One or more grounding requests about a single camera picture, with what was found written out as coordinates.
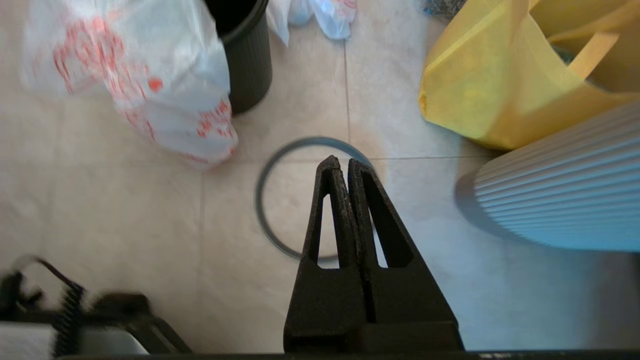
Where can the black trash bin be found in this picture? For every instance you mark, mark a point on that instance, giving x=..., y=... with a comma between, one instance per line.
x=250, y=65

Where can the black robot chassis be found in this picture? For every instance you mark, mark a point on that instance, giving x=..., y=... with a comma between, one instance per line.
x=125, y=325

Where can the yellow non-woven tote bag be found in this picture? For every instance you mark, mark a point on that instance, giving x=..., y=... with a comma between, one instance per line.
x=490, y=85

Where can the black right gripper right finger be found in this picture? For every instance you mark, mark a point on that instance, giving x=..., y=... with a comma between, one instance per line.
x=410, y=300

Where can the white red-print trash bag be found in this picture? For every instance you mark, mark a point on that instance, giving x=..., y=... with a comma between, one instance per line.
x=165, y=65
x=330, y=15

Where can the white ribbed cylinder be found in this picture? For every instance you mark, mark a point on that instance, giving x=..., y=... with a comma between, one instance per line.
x=565, y=195

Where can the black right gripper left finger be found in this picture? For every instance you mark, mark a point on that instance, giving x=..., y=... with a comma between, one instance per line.
x=325, y=310

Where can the clear plastic bag dark contents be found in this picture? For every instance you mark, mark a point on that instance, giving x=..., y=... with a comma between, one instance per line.
x=442, y=6

